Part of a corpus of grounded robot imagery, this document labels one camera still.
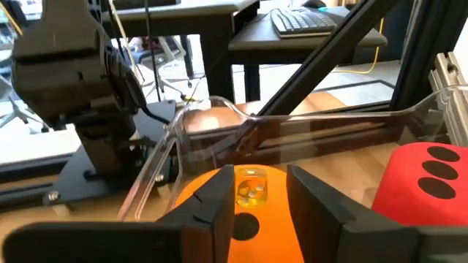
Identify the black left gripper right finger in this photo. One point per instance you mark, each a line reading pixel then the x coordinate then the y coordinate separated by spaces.
pixel 329 226

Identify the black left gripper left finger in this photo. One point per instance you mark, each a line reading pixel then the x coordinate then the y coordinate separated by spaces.
pixel 208 219

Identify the small yellow transparent die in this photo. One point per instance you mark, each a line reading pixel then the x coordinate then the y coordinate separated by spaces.
pixel 252 188

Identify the large orange foam die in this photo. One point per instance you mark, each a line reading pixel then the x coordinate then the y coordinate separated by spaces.
pixel 274 237

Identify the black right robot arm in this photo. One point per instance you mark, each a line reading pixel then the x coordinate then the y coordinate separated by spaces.
pixel 62 80

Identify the large red foam die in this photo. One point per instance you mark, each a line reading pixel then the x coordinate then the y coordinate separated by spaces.
pixel 398 197

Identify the clear plastic container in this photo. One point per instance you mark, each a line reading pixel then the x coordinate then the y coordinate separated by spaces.
pixel 347 135

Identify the dark office desk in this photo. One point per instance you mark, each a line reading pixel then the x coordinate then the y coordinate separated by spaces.
pixel 215 55

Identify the office chair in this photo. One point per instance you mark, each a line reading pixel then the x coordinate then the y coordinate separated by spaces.
pixel 146 56

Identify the dark desk with keyboard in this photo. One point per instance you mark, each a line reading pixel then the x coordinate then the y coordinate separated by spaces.
pixel 256 45

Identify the silver aluminium extrusion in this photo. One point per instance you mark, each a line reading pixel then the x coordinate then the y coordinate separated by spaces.
pixel 453 91

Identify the grey computer keyboard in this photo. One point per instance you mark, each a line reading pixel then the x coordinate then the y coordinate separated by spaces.
pixel 303 22

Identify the black computer mouse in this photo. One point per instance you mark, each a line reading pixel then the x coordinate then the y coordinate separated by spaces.
pixel 314 3

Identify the black camera gantry frame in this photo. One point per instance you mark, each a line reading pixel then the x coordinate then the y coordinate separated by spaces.
pixel 329 55

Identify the black table frame rail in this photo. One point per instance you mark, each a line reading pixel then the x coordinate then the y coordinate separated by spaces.
pixel 25 193

